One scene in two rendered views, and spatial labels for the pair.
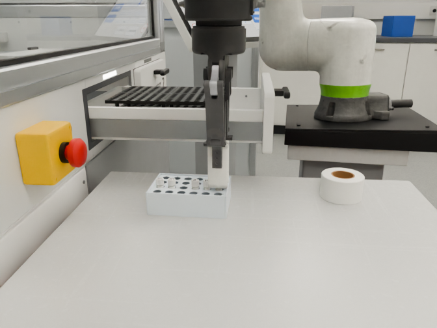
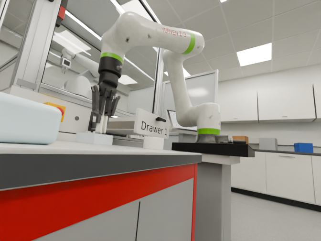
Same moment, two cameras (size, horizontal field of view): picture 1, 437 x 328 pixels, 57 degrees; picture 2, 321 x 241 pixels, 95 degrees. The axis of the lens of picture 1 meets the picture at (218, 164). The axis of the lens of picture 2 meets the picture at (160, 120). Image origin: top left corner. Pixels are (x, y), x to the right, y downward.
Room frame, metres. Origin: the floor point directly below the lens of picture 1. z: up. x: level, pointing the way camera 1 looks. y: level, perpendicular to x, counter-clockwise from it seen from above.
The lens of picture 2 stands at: (0.17, -0.46, 0.77)
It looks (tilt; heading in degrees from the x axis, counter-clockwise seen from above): 10 degrees up; 27
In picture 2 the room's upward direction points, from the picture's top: 5 degrees clockwise
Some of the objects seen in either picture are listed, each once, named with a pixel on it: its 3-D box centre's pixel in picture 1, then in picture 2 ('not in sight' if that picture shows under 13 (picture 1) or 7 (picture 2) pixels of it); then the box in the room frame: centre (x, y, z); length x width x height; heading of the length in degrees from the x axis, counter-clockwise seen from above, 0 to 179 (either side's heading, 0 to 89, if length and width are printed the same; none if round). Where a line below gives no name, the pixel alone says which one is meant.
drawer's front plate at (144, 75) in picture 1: (151, 82); (142, 132); (1.17, 0.19, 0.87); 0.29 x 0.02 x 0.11; 175
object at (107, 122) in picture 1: (167, 110); (124, 127); (0.84, 0.11, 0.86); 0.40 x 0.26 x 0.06; 85
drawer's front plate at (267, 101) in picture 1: (266, 107); (154, 125); (0.82, -0.10, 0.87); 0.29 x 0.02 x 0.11; 175
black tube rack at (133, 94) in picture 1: (171, 108); not in sight; (0.84, 0.10, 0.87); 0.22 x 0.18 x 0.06; 85
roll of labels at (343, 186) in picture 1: (341, 185); (153, 143); (0.63, -0.21, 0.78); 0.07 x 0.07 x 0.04
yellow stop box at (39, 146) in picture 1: (49, 151); (53, 112); (0.52, 0.23, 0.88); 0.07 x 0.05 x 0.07; 175
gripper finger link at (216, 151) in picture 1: (216, 153); (96, 115); (0.55, 0.00, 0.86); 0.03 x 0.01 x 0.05; 174
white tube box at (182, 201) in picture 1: (190, 194); (94, 138); (0.59, 0.04, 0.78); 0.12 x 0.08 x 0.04; 84
